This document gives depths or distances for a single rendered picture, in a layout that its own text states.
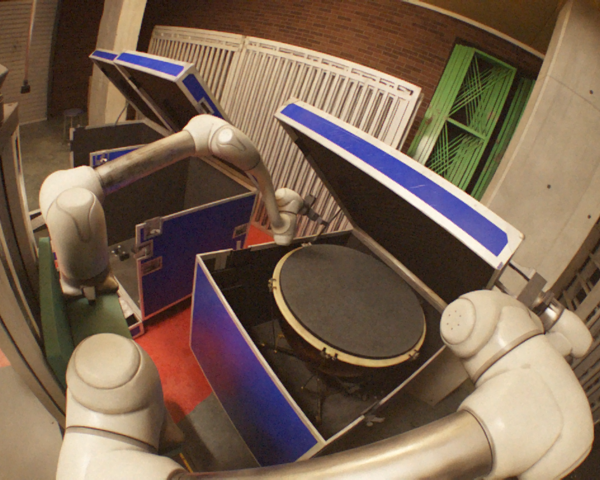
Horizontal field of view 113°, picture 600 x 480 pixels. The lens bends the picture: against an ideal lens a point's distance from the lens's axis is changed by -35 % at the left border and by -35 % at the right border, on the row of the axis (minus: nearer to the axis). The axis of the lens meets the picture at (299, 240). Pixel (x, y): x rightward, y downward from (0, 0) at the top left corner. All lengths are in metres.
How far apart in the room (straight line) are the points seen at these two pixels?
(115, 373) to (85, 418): 0.09
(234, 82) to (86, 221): 3.06
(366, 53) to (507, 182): 2.84
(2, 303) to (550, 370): 0.71
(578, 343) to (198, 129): 1.42
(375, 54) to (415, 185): 3.34
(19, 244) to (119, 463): 0.49
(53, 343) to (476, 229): 0.94
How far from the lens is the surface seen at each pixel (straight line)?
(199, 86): 1.56
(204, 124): 1.17
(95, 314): 0.88
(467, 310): 0.43
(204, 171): 2.69
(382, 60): 4.08
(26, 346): 0.55
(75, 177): 1.00
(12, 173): 0.65
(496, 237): 0.81
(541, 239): 1.94
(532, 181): 1.84
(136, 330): 2.27
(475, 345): 0.43
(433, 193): 0.86
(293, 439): 1.24
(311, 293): 1.44
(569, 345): 1.00
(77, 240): 0.81
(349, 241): 2.21
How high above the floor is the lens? 1.91
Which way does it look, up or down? 32 degrees down
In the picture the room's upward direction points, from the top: 20 degrees clockwise
